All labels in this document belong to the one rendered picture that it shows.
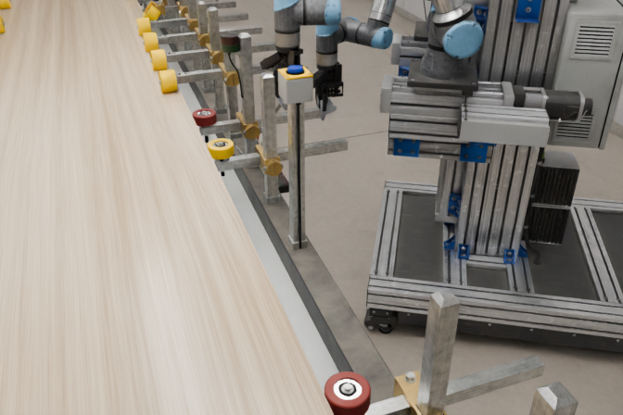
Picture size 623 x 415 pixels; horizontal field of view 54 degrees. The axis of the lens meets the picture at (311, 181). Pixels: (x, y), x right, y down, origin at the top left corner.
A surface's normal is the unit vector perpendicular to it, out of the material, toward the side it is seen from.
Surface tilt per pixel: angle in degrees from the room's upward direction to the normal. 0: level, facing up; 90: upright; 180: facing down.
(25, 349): 0
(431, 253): 0
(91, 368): 0
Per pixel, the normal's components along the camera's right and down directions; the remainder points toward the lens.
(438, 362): 0.34, 0.47
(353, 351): 0.00, -0.87
